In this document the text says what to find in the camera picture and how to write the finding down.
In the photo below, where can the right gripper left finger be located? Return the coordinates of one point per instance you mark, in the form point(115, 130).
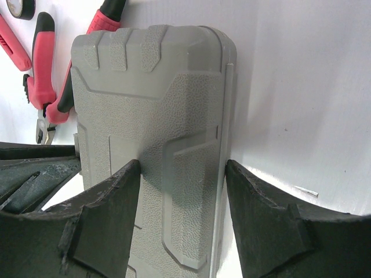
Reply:
point(88, 235)

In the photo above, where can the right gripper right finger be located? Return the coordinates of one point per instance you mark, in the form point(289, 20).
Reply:
point(280, 235)

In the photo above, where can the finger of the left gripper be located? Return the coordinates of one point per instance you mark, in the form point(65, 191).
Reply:
point(32, 174)

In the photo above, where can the red black pliers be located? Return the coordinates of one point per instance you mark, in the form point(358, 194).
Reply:
point(53, 109)

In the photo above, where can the grey plastic tool case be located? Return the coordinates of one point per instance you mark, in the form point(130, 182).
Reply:
point(162, 95)

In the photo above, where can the red utility knife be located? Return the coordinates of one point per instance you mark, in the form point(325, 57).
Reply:
point(13, 48)

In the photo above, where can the black tape roll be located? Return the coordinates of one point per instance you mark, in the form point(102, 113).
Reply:
point(21, 9)

